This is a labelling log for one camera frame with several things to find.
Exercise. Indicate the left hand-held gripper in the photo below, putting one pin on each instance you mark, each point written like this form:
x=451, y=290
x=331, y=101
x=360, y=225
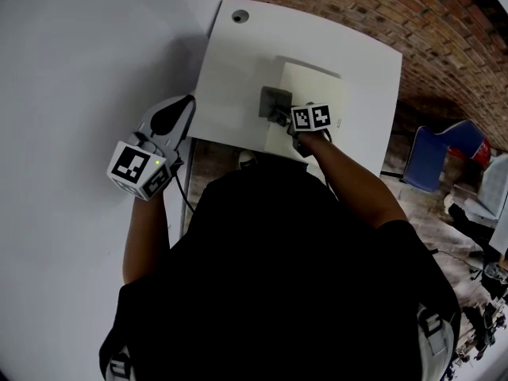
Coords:
x=129, y=167

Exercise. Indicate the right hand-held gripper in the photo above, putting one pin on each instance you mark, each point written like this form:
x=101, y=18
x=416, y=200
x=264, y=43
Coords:
x=311, y=117

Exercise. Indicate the grey cloth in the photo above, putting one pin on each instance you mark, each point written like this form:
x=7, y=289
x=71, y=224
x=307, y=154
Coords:
x=274, y=99

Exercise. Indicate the cream square board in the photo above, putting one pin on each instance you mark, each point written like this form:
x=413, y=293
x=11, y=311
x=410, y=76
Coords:
x=313, y=89

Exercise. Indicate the person's left forearm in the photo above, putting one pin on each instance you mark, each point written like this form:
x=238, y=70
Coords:
x=145, y=244

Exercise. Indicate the person's right forearm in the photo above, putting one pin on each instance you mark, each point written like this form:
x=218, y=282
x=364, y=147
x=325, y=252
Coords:
x=353, y=177

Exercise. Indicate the person's white shoe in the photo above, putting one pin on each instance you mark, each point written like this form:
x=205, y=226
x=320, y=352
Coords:
x=247, y=159

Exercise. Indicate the white table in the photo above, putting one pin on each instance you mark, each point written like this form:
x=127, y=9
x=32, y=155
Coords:
x=230, y=74

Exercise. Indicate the blue chair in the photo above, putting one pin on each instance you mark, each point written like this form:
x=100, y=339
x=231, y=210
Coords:
x=426, y=153

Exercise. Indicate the person's black shirt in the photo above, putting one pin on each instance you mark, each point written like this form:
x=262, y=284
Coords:
x=278, y=284

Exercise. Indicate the red box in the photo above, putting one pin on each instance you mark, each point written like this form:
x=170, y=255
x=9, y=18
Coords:
x=482, y=151

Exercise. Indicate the black bag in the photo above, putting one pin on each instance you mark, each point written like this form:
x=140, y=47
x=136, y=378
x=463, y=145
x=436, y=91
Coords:
x=472, y=224

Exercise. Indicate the light grey chair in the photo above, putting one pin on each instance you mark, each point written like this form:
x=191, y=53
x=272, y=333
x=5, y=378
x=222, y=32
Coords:
x=496, y=189

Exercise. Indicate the black equipment pile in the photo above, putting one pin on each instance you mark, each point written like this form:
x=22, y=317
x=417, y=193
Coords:
x=486, y=316

